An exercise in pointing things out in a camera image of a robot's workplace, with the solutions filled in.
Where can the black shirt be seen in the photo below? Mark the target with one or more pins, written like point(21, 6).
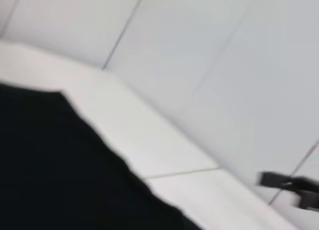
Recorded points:
point(49, 165)

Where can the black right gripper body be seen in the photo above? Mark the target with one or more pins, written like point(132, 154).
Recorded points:
point(310, 201)

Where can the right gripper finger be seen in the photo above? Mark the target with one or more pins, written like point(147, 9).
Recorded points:
point(266, 179)

